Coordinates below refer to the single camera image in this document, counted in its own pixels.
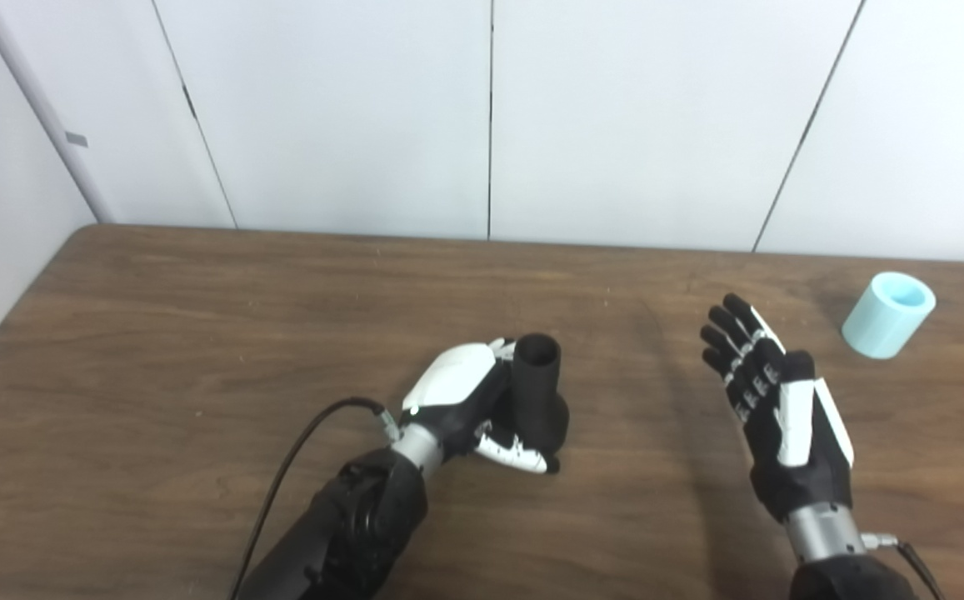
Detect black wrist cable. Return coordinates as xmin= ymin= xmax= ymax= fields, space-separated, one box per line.
xmin=227 ymin=397 xmax=403 ymax=600
xmin=861 ymin=533 xmax=945 ymax=600

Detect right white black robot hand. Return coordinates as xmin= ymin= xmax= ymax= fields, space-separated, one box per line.
xmin=700 ymin=292 xmax=856 ymax=524

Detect white corner post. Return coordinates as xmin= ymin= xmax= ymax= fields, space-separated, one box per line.
xmin=0 ymin=0 xmax=116 ymax=224

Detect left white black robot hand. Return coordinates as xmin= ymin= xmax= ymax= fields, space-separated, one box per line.
xmin=401 ymin=337 xmax=560 ymax=476

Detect light-blue cylindrical hose piece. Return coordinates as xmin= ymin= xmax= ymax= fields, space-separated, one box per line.
xmin=842 ymin=271 xmax=937 ymax=360

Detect black funnel-shaped nozzle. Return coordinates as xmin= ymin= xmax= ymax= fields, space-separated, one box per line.
xmin=511 ymin=333 xmax=570 ymax=455

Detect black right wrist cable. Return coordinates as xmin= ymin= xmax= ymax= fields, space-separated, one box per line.
xmin=861 ymin=533 xmax=945 ymax=600

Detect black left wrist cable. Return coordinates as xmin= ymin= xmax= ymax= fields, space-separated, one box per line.
xmin=227 ymin=397 xmax=403 ymax=600

